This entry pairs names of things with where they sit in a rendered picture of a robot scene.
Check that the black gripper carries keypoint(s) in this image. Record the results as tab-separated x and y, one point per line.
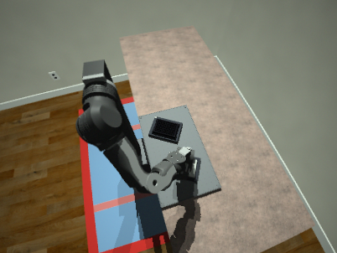
186	171

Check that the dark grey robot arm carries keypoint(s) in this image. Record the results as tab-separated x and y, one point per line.
102	121

